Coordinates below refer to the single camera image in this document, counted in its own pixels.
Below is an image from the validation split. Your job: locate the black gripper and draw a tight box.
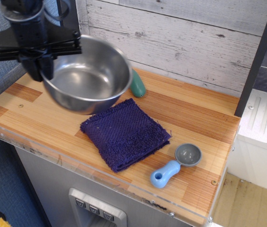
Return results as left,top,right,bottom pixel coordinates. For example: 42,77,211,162
0,16,81,82

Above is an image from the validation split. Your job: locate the metal bowl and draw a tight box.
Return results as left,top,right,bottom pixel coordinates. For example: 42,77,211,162
41,35,133,115

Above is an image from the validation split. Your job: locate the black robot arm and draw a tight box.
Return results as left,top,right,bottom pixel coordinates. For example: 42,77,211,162
0,0,81,82

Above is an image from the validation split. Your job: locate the green oval toy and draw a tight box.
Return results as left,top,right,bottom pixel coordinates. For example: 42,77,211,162
130,69,146,97

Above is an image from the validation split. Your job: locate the purple folded towel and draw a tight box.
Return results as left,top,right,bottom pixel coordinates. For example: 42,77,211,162
80,98,171,173

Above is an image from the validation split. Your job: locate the silver dispenser button panel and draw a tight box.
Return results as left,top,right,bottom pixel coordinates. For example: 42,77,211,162
69,188,127,227

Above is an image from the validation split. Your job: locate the blue grey measuring scoop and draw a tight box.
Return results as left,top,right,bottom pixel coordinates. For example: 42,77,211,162
150,143,203,189

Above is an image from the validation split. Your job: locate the white ribbed appliance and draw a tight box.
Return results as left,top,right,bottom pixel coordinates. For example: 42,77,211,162
227,89,267,189

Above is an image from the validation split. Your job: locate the dark grey left post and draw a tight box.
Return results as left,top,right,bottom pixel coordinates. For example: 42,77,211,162
56,0,81,36

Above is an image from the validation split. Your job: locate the dark grey post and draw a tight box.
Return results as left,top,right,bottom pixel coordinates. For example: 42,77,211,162
56,0,81,36
234,23,267,117

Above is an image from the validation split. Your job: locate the dark grey right post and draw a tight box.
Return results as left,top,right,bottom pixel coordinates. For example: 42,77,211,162
234,23,267,117

